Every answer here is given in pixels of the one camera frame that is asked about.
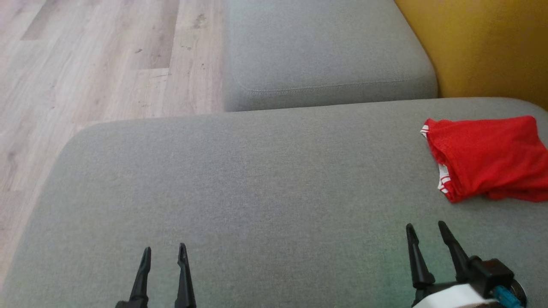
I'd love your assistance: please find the blue right camera cable plug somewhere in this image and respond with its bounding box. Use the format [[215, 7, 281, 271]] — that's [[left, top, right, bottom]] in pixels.
[[491, 286, 526, 308]]

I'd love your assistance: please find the red white striped jersey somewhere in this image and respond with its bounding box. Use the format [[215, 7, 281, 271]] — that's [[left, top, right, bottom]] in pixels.
[[420, 115, 548, 202]]

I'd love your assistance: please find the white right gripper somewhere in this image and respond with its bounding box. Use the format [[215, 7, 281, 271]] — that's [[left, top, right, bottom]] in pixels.
[[405, 221, 508, 308]]

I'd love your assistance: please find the yellow sofa backrest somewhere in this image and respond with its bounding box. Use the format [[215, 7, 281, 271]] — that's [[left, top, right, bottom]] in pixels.
[[394, 0, 548, 111]]

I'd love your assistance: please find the small grey sofa seat cushion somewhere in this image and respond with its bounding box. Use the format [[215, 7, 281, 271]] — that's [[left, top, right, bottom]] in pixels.
[[223, 0, 439, 113]]

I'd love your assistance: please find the large grey sofa seat cushion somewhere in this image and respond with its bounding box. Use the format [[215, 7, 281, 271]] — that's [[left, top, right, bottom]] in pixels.
[[0, 98, 548, 308]]

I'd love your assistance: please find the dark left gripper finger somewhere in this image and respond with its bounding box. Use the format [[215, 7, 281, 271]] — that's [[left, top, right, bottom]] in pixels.
[[174, 243, 197, 308], [115, 247, 152, 308]]

